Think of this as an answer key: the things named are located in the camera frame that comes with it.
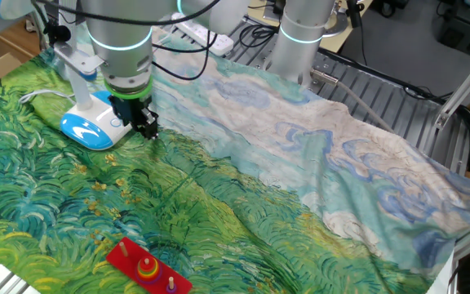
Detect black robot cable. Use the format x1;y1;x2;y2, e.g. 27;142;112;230
33;0;224;82

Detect white lamp cable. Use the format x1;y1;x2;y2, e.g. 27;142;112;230
18;88;76;105

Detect grey corrugated hose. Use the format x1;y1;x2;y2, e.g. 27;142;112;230
310;68;395;134

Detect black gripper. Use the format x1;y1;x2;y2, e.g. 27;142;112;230
108;96;159;140

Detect rainbow stacked toy rings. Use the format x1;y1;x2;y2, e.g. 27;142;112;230
135;256;163;285

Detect green painted landscape cloth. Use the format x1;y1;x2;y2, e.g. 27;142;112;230
0;24;470;294

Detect white power strip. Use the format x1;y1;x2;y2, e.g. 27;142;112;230
171;11;235;57

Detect white blue desk lamp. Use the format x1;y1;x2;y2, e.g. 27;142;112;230
0;0;135;151

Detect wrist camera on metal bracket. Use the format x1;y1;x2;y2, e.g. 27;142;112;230
42;24;105;75

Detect green gripper adapter ring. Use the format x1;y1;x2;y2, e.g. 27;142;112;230
104;79;153;101

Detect red ring stacking toy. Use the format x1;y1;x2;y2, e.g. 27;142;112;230
105;236;194;294

